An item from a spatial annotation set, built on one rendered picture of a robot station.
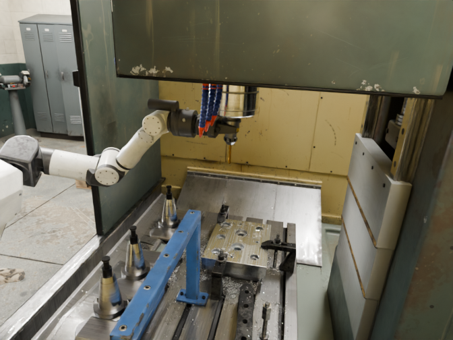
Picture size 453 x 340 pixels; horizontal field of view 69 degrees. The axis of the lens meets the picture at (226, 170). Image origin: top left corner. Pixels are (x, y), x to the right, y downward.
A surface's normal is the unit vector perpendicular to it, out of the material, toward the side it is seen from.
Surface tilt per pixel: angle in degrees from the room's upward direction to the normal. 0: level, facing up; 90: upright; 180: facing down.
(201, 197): 24
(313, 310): 0
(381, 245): 90
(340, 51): 90
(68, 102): 90
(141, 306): 0
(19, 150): 29
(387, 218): 90
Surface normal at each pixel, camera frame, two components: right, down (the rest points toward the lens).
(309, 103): -0.18, 0.35
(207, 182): -0.03, -0.71
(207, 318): 0.04, -0.93
